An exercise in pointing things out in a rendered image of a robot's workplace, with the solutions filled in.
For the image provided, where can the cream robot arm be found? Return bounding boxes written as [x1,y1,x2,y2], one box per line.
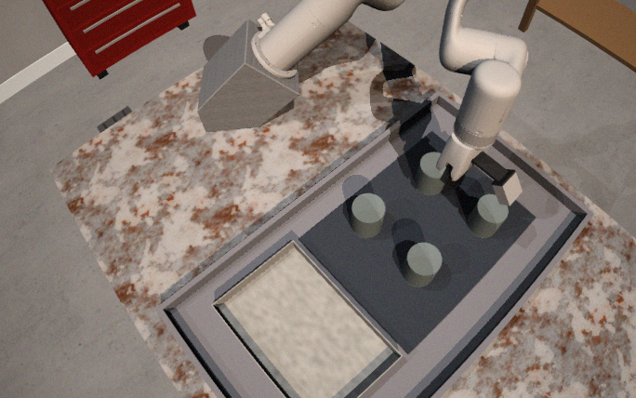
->
[251,0,529,206]

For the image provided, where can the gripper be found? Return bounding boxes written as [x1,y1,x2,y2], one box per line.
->
[436,124,494,189]

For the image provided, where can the clear glass jar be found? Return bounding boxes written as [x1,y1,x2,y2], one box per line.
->
[402,243,442,287]
[468,194,509,238]
[351,193,386,238]
[415,152,446,195]

